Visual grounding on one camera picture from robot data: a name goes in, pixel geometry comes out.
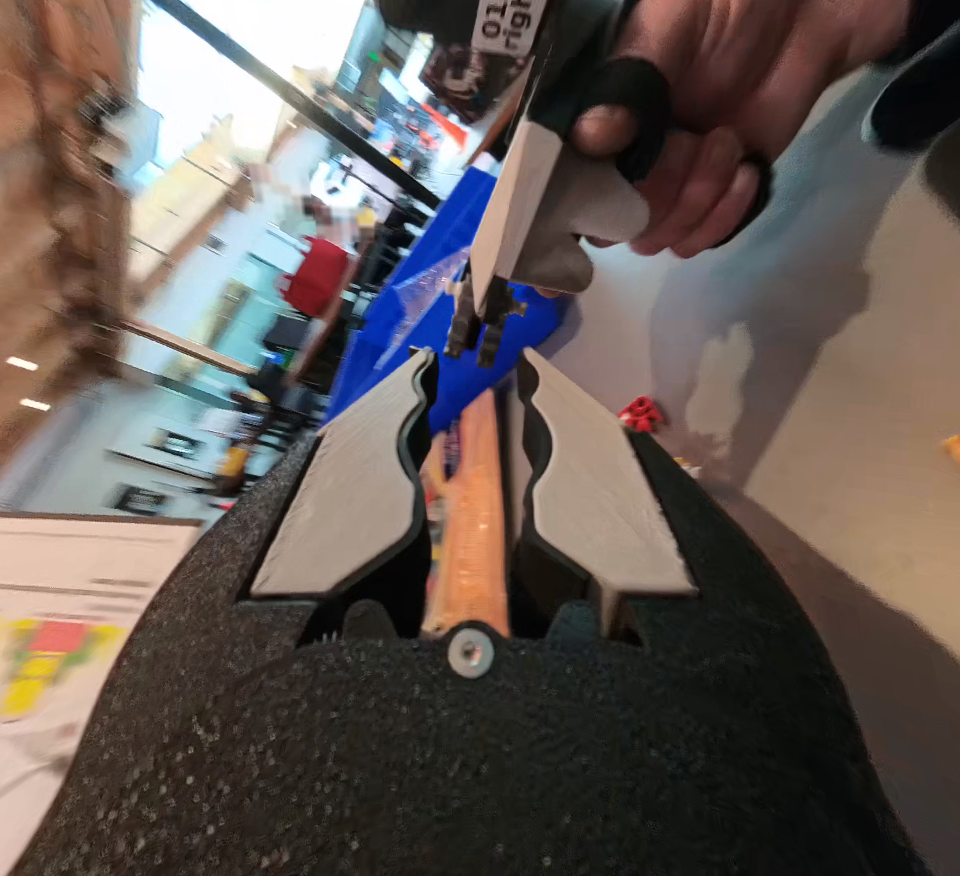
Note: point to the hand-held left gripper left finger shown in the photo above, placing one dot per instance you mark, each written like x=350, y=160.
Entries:
x=337, y=501

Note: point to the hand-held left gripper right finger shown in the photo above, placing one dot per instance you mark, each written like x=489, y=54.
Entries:
x=607, y=508

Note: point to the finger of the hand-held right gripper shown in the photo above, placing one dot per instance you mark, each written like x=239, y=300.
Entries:
x=521, y=193

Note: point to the grey connector assembly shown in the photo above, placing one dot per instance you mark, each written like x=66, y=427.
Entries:
x=480, y=324

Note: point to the person's right hand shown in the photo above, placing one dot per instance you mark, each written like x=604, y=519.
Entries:
x=750, y=28

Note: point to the red connector with white rod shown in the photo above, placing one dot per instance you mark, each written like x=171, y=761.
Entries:
x=643, y=414

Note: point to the clear plastic bag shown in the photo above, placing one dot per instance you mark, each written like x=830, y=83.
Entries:
x=431, y=291

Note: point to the blue plastic bin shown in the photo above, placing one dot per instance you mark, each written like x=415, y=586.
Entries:
x=465, y=381

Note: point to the red bag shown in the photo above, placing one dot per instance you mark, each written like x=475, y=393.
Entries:
x=319, y=276

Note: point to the black metal pole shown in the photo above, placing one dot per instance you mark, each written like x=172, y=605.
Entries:
x=225, y=43

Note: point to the instruction booklet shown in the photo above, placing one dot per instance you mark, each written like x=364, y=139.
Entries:
x=75, y=568

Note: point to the yellow plastic rod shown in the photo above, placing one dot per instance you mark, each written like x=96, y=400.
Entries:
x=951, y=447

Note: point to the dark wall poster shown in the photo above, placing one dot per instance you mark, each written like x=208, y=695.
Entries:
x=457, y=84

